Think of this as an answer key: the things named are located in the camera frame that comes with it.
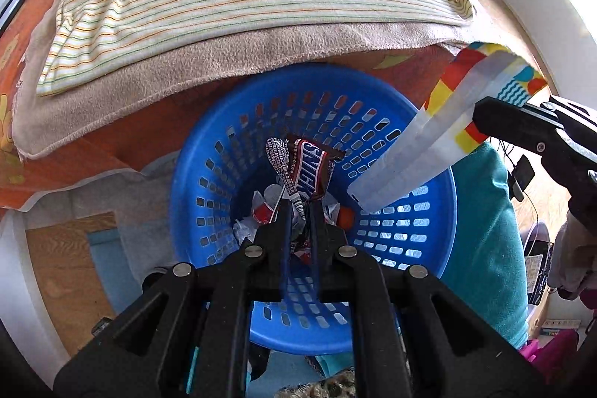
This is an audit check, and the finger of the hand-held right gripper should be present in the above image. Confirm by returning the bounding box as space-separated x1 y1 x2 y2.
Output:
527 96 567 123
472 96 567 156

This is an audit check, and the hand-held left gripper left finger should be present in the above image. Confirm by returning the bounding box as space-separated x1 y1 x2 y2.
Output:
53 198 292 398

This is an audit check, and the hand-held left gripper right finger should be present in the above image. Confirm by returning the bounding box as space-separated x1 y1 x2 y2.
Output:
309 200 544 398

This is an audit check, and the red tissue box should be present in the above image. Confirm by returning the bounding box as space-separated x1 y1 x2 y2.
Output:
252 190 281 226

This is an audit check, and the brown candy bar wrapper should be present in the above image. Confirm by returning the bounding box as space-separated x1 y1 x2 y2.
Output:
265 133 347 266

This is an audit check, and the colourful paper packet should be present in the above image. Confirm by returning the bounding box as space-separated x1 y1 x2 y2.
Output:
347 43 548 210

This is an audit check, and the blue plastic basket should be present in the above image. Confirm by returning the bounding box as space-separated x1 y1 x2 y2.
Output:
169 63 458 357

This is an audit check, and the small black device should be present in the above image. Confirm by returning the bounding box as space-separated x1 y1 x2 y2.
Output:
510 154 535 201

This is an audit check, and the teal cloth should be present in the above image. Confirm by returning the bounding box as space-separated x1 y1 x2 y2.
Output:
438 141 530 350

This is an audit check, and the pink object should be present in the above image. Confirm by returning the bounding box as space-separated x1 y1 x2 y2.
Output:
522 329 580 380

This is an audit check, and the orange floral sheet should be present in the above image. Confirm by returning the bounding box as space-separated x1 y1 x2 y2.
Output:
0 0 467 212

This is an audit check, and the striped beige towel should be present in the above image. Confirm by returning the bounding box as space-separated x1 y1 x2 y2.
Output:
14 0 476 159

